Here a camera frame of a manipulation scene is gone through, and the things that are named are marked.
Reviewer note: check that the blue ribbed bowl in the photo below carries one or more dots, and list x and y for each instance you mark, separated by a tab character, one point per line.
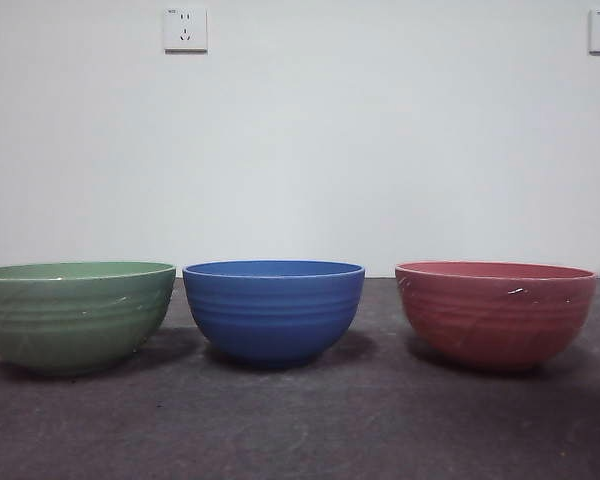
275	315

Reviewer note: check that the red ribbed bowl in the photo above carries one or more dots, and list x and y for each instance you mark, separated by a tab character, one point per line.
495	320

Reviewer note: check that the green ribbed bowl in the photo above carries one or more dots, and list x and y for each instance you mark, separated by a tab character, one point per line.
75	320

